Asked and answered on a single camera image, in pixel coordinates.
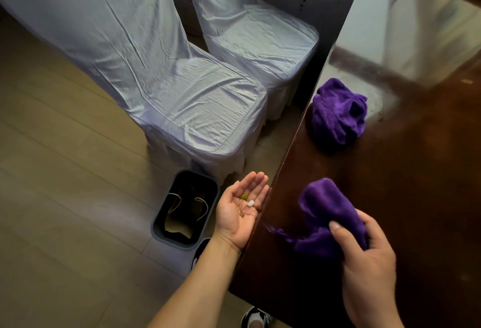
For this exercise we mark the person's left hand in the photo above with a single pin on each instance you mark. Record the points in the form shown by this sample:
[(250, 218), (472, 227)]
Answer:
[(233, 222)]

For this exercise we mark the person's right hand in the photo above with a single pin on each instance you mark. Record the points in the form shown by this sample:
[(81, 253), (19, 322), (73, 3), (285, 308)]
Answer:
[(370, 282)]

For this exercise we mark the person's left little finger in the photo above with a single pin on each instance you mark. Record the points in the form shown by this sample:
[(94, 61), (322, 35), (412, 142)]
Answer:
[(264, 197)]

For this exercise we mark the person's left thumb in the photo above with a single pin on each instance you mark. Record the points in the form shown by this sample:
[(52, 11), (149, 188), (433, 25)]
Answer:
[(225, 199)]

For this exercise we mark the person's left middle finger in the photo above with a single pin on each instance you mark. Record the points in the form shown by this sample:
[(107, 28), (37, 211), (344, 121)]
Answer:
[(254, 186)]

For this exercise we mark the person's right thumb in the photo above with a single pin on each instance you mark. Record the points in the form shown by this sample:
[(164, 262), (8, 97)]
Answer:
[(344, 239)]

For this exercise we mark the purple microfibre cloth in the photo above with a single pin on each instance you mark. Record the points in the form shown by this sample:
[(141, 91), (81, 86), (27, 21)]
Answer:
[(323, 215), (338, 111)]

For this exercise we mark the person's right forearm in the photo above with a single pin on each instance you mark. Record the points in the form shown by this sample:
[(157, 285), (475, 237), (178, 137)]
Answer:
[(377, 322)]

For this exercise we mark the person's left forearm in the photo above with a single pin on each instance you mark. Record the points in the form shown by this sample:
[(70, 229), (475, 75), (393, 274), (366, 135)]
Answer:
[(195, 290)]

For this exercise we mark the brown paper bag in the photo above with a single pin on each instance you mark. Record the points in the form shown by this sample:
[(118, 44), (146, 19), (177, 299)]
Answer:
[(184, 218)]

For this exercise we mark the person's left black white shoe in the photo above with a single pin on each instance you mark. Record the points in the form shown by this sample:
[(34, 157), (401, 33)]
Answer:
[(200, 253)]

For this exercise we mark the person's black white shoe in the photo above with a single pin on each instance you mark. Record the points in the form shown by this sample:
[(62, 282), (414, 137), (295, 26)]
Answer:
[(256, 318), (200, 253)]

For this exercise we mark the dark grey waste bin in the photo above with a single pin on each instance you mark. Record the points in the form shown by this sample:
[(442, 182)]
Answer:
[(159, 226)]

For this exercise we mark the person's right black white shoe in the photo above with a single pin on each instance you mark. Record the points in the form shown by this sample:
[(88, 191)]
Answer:
[(256, 318)]

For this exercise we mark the chair with white cover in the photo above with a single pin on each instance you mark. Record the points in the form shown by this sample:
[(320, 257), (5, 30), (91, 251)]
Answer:
[(259, 38), (150, 68)]

